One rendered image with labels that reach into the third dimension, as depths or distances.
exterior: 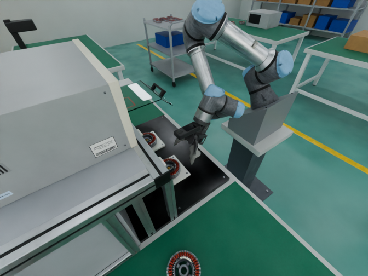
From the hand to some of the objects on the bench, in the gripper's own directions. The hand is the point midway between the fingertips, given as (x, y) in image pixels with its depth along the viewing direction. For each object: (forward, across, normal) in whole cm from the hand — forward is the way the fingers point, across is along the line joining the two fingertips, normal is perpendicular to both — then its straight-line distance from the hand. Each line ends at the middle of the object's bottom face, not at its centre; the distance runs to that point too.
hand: (180, 155), depth 82 cm
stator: (+10, 0, +3) cm, 10 cm away
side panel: (+33, -20, +36) cm, 53 cm away
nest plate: (+11, +24, +2) cm, 26 cm away
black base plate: (+13, +12, +2) cm, 18 cm away
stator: (+21, -36, +16) cm, 45 cm away
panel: (+23, +12, +24) cm, 36 cm away
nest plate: (+11, 0, +2) cm, 11 cm away
